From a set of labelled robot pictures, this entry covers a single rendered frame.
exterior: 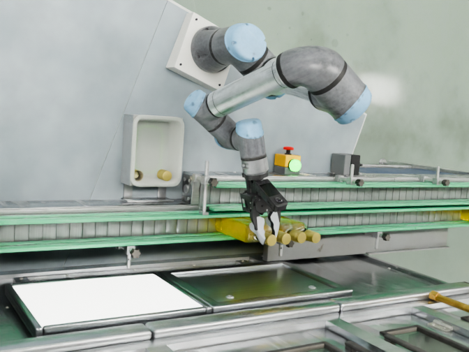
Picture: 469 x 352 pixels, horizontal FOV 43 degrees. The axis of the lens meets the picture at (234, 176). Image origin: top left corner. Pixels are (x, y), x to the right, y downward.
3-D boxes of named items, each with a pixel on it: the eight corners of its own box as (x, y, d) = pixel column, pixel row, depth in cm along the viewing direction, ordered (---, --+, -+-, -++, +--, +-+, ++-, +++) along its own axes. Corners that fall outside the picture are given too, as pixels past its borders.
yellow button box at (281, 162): (272, 172, 224) (284, 174, 218) (274, 151, 223) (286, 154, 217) (287, 172, 228) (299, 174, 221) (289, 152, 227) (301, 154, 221)
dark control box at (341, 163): (329, 172, 238) (343, 175, 231) (331, 152, 238) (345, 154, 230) (345, 172, 243) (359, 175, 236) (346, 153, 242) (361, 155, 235)
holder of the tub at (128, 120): (119, 199, 194) (128, 202, 187) (123, 113, 191) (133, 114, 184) (167, 198, 203) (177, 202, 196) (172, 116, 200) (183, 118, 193)
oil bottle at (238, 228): (214, 230, 199) (249, 244, 181) (215, 214, 198) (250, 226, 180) (229, 229, 202) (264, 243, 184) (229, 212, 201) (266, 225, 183)
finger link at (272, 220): (273, 232, 184) (264, 205, 181) (284, 237, 179) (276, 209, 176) (264, 237, 182) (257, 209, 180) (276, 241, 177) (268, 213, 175)
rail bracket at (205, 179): (189, 210, 192) (208, 218, 182) (192, 158, 191) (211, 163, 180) (197, 210, 194) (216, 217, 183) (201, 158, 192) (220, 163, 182)
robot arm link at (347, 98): (254, 41, 193) (353, 58, 146) (283, 72, 200) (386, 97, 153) (230, 69, 192) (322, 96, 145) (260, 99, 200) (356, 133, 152)
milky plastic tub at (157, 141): (120, 183, 193) (130, 186, 186) (123, 113, 191) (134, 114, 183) (169, 183, 202) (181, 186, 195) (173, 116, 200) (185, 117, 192)
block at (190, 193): (179, 201, 198) (189, 204, 192) (181, 172, 197) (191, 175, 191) (189, 201, 200) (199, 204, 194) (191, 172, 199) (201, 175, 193)
